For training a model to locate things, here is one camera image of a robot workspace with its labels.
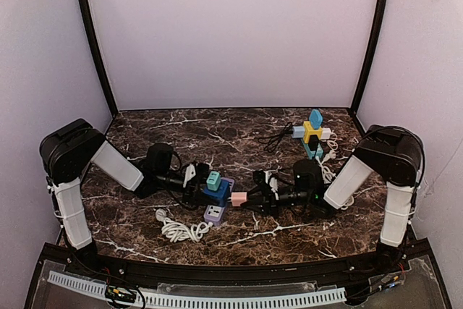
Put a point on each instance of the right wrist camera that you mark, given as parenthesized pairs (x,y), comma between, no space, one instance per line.
(269,178)

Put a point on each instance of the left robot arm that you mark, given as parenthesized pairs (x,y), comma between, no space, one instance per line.
(74,155)

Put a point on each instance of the light blue charger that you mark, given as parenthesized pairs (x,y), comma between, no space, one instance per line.
(298,132)

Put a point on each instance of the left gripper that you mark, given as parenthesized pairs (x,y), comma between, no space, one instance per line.
(193,189)

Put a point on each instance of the blue square socket adapter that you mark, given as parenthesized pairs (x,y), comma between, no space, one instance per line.
(315,119)

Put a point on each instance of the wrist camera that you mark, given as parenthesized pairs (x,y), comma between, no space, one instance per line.
(269,178)
(196,173)

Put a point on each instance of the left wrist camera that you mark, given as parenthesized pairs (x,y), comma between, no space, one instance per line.
(196,173)

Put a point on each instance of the black power adapter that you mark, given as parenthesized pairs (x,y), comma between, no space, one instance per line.
(313,142)

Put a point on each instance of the purple power strip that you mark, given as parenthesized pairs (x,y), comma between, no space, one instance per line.
(215,214)

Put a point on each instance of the teal power strip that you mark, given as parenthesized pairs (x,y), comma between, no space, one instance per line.
(313,154)

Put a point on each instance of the yellow cube socket adapter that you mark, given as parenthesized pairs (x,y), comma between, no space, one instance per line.
(311,131)

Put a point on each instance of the white usb charger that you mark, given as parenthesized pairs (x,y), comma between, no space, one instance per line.
(326,134)

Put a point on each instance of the dark blue cube adapter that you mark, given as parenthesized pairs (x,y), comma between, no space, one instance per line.
(221,195)

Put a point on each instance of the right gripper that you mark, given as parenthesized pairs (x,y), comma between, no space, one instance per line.
(270,200)

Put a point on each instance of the small teal plug adapter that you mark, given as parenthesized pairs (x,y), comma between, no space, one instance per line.
(213,181)

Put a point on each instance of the pink charger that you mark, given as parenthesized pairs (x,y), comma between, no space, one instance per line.
(238,198)

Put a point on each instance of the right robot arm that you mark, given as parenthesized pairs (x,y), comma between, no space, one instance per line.
(393,153)

